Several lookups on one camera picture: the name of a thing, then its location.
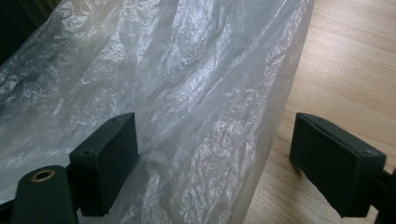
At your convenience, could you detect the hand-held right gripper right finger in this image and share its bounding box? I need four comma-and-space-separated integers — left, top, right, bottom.
289, 112, 388, 218

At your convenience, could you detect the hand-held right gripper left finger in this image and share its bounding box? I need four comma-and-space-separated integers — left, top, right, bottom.
68, 112, 140, 217

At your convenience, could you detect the clear plastic trash bag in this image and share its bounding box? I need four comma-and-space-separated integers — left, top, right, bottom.
0, 0, 316, 224

